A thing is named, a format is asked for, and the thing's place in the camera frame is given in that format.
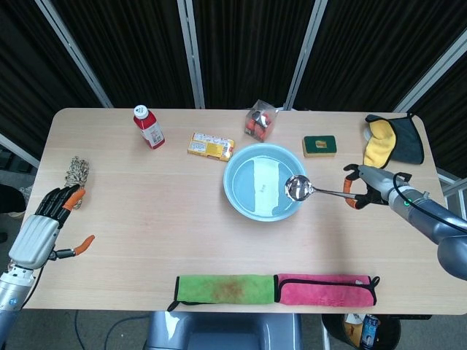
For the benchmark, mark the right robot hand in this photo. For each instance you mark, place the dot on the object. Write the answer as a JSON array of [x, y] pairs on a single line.
[[377, 182]]

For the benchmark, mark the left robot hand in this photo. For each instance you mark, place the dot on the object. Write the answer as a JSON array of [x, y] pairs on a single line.
[[34, 237]]

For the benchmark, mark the metal ladle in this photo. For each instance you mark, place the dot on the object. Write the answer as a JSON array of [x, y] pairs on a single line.
[[297, 187]]

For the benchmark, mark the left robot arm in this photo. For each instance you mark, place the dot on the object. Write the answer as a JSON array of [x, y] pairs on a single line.
[[11, 291]]

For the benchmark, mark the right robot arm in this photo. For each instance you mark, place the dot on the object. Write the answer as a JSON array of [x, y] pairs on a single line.
[[434, 222]]

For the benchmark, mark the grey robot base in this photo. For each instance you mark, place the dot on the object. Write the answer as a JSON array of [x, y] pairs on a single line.
[[222, 331]]

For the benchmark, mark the light blue bowl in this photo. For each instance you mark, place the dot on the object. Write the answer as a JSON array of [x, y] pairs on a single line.
[[255, 182]]

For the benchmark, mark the white round object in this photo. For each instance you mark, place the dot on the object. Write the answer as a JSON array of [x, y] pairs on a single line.
[[366, 133]]

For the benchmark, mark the yellow and dark cloth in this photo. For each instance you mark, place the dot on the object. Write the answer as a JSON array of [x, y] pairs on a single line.
[[408, 142]]

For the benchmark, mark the green and yellow sponge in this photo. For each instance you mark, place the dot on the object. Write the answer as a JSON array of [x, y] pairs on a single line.
[[319, 146]]

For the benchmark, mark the pink towel black trim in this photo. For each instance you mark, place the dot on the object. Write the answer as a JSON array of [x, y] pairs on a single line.
[[324, 291]]

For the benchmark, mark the clear box with orange items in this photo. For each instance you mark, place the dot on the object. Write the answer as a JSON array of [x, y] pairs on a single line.
[[261, 122]]

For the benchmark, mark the blue drink can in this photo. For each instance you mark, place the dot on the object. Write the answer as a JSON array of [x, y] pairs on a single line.
[[370, 330]]

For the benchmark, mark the black trash bin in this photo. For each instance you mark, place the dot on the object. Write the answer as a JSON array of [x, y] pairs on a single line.
[[390, 331]]

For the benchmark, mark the red juice bottle white cap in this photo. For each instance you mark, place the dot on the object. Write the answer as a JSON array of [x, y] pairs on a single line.
[[150, 128]]

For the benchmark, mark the yellow snack box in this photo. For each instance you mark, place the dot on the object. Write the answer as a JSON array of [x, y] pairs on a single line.
[[209, 146]]

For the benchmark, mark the green towel black trim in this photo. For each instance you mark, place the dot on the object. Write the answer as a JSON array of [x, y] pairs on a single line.
[[226, 289]]

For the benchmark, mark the grey screen frame post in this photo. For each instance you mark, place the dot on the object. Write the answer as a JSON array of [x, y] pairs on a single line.
[[434, 73], [191, 54], [304, 54], [73, 51]]

